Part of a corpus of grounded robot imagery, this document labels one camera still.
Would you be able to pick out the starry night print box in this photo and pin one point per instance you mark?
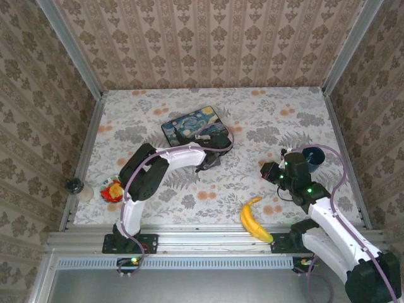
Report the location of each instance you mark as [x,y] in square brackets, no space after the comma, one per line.
[189,123]

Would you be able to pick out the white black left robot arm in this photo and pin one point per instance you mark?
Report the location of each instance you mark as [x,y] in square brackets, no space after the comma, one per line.
[183,156]

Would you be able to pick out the dark blue mug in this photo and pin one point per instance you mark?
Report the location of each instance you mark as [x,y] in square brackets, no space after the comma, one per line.
[317,159]

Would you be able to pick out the floral fern print tablecloth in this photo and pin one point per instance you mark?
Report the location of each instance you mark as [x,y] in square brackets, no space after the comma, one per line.
[221,189]

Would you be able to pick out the yellow banana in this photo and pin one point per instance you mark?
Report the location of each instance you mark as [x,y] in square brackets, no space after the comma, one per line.
[251,221]

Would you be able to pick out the yellow orange toy fruit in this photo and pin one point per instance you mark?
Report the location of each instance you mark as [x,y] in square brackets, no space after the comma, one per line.
[116,189]

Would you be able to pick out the grey metal panel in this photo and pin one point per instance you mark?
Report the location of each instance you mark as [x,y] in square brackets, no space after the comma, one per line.
[189,287]

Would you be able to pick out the black capped white bottle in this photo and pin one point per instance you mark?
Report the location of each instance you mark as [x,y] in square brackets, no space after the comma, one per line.
[74,185]

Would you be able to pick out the aluminium right side rail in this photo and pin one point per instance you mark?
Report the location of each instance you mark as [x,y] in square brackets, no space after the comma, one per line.
[346,158]

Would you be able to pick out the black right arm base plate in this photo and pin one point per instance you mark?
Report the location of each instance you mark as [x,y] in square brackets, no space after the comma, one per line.
[281,244]

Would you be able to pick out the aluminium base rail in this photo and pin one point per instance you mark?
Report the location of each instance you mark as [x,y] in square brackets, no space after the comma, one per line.
[205,240]

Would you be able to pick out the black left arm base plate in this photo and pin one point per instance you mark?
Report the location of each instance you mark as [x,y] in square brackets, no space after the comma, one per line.
[148,243]

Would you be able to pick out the aluminium left side rail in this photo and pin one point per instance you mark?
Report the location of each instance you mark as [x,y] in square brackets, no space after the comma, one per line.
[84,151]

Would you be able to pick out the aluminium right frame post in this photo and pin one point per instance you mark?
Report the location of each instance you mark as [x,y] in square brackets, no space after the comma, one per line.
[350,47]

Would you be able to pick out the aluminium frame post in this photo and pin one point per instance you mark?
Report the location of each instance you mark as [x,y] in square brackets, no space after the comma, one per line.
[350,47]
[72,53]

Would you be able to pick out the aluminium left frame post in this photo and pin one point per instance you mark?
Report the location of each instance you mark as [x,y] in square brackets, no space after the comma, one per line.
[72,53]

